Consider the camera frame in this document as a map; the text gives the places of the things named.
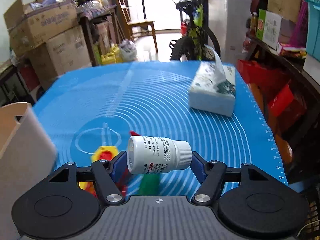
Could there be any red lobster toy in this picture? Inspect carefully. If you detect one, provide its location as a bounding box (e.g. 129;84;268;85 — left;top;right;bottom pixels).
117;130;138;197

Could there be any yellow plastic toy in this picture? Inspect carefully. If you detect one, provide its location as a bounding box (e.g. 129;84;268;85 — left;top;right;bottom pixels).
79;145;118;193

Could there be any white pill bottle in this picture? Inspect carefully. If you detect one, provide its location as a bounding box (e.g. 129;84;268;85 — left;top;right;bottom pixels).
126;135;192;174

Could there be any green small bottle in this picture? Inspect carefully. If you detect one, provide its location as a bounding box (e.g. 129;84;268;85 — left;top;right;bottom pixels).
138;174;161;196

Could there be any beige plastic storage bin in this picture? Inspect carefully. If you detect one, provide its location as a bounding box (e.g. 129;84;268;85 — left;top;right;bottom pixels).
1;102;57;239

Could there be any blue silicone baking mat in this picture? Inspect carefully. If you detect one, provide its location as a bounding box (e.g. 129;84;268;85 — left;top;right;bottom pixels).
33;61;287;183

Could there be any white tissue box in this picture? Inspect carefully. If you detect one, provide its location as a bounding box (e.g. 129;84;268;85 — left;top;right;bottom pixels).
189;45;236;117

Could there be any red paper bag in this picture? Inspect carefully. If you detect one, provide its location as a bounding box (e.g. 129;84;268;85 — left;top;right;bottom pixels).
236;60;307;141

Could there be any yellow oil jug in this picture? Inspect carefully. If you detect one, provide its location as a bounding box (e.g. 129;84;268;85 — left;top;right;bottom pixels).
101;45;123;65

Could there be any black metal shelf rack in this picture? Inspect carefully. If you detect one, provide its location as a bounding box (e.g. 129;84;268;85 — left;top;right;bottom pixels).
0;64;35;106

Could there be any lower cardboard box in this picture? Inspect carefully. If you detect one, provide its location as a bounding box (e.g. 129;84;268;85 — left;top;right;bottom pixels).
28;25;92;90

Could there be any green black bicycle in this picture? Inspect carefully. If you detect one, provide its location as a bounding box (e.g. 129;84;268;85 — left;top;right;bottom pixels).
170;0;221;61

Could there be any wooden chair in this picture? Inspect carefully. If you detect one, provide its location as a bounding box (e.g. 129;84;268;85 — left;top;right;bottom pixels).
116;0;158;53

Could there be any green white box on shelf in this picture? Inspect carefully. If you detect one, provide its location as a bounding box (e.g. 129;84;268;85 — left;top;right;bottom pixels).
257;9;282;50

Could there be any teal plastic storage bin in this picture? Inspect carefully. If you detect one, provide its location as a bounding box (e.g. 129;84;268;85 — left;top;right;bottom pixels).
304;0;320;61

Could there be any white freezer cabinet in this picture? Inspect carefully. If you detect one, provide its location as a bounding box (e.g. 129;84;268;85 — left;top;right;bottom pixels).
208;0;252;65

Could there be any upper open cardboard box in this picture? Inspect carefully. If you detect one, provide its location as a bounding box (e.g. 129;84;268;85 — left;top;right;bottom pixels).
3;0;78;57

